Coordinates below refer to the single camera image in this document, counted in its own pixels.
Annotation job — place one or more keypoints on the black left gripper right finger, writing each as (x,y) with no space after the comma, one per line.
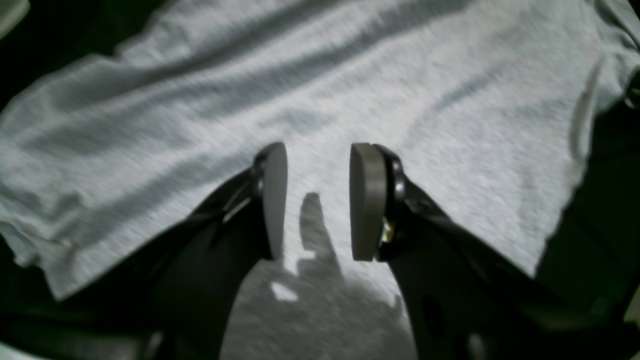
(464,300)

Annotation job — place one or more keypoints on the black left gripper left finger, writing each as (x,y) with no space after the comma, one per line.
(169,300)

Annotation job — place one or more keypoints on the white Hugging Face t-shirt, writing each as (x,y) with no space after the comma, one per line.
(350,90)

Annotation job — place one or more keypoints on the black table cloth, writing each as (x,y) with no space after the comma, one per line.
(600,225)

